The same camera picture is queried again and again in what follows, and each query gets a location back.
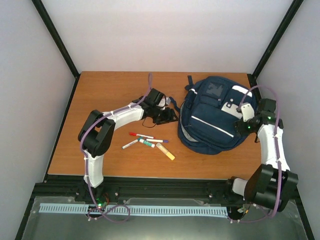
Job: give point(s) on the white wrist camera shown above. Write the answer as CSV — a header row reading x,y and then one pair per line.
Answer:
x,y
247,111
165,101

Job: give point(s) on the black left frame post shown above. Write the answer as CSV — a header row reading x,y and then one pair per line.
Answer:
x,y
50,26

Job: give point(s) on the red capped white marker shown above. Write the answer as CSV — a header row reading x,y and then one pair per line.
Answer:
x,y
141,135

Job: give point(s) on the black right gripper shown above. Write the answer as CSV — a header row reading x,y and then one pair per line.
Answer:
x,y
239,128

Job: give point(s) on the black frame post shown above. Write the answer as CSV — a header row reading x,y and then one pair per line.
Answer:
x,y
50,26
281,29

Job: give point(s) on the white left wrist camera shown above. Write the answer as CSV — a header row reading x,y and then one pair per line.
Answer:
x,y
165,101

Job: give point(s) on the black aluminium frame rail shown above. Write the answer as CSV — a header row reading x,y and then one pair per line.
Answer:
x,y
120,189

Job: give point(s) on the purple capped white marker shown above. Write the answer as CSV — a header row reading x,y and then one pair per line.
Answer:
x,y
158,140

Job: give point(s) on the green white glue stick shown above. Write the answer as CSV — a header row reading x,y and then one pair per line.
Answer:
x,y
147,143

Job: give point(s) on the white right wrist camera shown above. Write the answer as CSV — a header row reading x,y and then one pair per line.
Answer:
x,y
247,111

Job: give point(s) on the yellow highlighter pen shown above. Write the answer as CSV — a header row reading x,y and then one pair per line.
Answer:
x,y
165,151

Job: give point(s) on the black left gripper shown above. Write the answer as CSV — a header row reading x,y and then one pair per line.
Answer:
x,y
169,116

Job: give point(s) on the light blue slotted cable duct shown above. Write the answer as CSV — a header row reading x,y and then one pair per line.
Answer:
x,y
136,210

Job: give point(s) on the navy blue student backpack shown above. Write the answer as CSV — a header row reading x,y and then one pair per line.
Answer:
x,y
208,114

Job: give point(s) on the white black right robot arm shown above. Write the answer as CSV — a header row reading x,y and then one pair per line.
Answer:
x,y
272,184

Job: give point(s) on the black right frame post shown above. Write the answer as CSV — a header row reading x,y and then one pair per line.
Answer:
x,y
281,29

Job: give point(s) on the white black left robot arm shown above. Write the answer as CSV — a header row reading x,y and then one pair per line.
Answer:
x,y
96,135

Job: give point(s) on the green capped white marker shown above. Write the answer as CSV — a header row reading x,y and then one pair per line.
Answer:
x,y
131,143

